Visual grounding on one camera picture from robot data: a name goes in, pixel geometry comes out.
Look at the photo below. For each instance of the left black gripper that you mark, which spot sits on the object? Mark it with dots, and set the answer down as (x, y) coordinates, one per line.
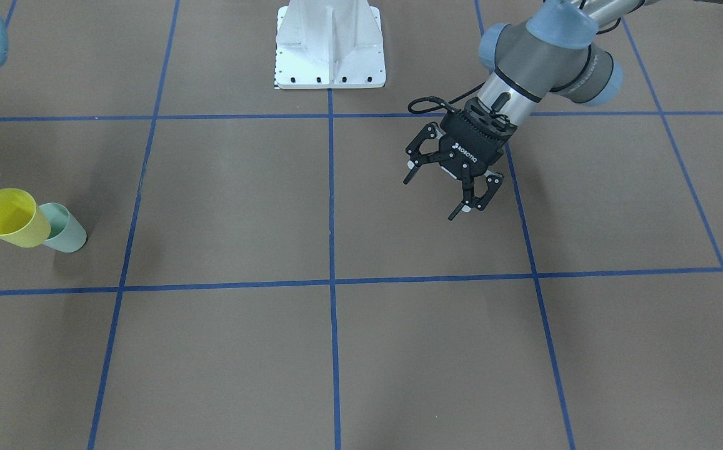
(468, 152)

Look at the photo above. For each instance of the yellow plastic cup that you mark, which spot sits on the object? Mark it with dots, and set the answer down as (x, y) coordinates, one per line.
(22, 222)

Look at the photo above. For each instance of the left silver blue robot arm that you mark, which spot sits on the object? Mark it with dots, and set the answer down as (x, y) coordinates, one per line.
(551, 52)

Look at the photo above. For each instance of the light green plastic cup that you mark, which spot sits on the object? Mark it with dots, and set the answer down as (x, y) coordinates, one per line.
(66, 235)

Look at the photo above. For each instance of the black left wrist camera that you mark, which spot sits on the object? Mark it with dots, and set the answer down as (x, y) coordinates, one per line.
(485, 131)

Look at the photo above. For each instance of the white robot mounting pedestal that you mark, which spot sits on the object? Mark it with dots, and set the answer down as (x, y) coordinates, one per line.
(329, 45)

